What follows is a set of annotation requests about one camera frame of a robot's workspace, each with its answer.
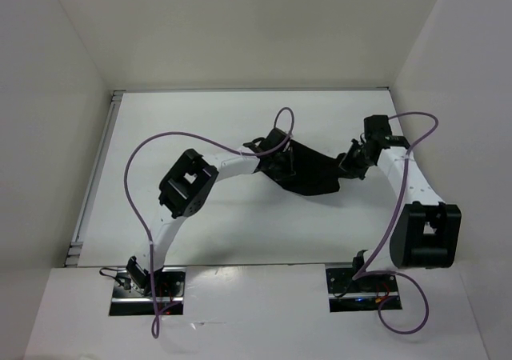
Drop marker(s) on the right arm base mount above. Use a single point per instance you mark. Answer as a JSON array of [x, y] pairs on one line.
[[365, 294]]

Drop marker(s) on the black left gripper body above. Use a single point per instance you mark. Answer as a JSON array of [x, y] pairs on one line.
[[281, 166]]

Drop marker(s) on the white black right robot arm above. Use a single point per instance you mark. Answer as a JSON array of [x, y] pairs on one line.
[[423, 229]]

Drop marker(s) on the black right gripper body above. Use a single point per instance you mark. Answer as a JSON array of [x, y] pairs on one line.
[[354, 162]]

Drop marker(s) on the black skirt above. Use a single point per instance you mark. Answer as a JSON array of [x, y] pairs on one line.
[[315, 173]]

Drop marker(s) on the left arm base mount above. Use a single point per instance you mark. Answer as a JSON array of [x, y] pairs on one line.
[[128, 299]]

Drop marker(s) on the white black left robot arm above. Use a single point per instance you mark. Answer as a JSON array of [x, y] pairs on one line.
[[183, 191]]

